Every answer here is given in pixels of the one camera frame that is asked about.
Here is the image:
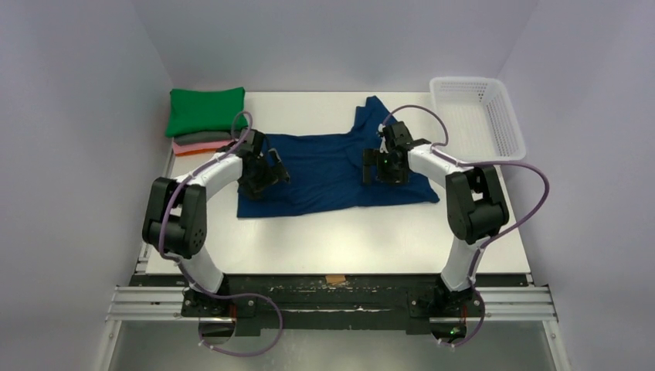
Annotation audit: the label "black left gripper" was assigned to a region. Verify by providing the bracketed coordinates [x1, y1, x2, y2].
[238, 149, 287, 200]

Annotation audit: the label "blue t-shirt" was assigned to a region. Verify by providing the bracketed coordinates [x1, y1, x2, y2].
[236, 96, 439, 219]

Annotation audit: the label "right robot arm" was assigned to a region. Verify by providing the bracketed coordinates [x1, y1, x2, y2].
[362, 121, 510, 315]

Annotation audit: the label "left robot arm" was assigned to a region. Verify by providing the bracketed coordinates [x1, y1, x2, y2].
[142, 130, 290, 316]

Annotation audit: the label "pink folded t-shirt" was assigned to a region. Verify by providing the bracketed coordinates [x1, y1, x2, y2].
[172, 140, 233, 153]

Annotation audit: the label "grey folded t-shirt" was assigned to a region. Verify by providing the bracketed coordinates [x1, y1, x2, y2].
[173, 131, 233, 145]

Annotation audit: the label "orange folded t-shirt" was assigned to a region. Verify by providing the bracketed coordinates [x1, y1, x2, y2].
[174, 150, 207, 157]

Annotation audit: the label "green folded t-shirt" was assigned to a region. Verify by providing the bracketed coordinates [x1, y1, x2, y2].
[165, 87, 247, 138]

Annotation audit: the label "white plastic basket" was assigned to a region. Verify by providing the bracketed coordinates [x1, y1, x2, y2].
[429, 77, 526, 162]

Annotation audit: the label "brown tape piece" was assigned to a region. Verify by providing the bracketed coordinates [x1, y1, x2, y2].
[325, 274, 347, 286]

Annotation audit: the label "aluminium table frame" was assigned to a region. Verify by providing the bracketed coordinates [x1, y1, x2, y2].
[92, 148, 178, 371]

